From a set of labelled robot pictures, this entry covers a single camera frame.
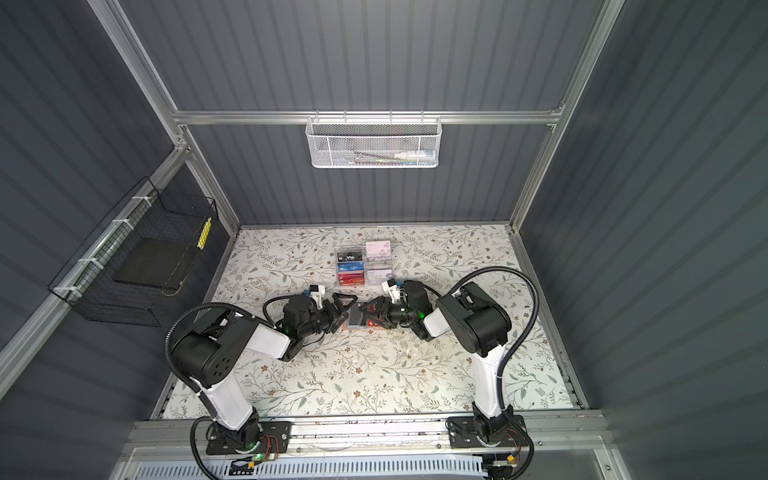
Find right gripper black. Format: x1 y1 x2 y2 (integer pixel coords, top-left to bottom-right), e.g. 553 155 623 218
361 298 419 329

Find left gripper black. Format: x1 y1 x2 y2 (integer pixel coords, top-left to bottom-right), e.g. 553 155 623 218
298 294 356 342

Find pink leather card wallet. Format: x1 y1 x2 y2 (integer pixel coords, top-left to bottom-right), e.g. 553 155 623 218
343 301 372 331

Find clear acrylic card display stand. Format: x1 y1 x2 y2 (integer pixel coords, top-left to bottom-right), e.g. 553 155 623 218
334 241 394 275

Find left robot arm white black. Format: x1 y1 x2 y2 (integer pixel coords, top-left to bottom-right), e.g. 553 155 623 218
164 286 358 453

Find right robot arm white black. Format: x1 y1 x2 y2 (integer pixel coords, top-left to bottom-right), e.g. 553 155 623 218
357 279 514 446

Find white VIP diamond card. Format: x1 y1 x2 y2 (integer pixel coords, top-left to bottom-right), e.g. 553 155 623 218
365 268 394 285

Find blue VIP card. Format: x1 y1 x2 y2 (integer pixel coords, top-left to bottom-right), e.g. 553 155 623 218
337 261 365 273

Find black VIP card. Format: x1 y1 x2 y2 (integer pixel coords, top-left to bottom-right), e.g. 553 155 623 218
336 250 363 263

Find pink VIP card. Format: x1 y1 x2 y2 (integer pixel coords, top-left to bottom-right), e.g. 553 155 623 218
365 240 392 260

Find yellow tag on basket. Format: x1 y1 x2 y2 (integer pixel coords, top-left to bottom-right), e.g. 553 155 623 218
196 217 213 250

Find pens in white basket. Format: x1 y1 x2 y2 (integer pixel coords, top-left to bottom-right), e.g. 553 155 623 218
353 150 438 166

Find white vented panel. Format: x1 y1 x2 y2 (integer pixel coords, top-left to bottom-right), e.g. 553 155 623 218
134 455 487 480

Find black pad in basket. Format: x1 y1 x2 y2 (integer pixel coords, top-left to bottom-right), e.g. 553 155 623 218
113 238 197 293

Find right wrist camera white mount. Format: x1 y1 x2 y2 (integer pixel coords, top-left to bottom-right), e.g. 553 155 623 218
382 278 401 304

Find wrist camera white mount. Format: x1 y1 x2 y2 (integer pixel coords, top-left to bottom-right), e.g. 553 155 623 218
382 278 401 304
304 284 326 308

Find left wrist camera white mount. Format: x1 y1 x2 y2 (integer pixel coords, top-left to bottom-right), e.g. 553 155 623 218
304 284 326 308

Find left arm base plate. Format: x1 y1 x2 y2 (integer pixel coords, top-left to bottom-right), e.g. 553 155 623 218
205 421 293 455

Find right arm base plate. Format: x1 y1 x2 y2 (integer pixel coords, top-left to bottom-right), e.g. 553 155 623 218
445 415 532 451

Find white wire mesh basket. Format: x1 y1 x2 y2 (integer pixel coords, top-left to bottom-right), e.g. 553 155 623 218
305 119 443 169

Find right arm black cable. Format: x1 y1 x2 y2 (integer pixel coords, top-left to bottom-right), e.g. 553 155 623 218
419 265 541 415

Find black wire basket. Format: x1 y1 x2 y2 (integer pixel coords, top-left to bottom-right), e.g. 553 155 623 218
48 180 218 327

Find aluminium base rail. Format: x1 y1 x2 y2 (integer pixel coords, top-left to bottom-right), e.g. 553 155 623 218
119 410 614 461

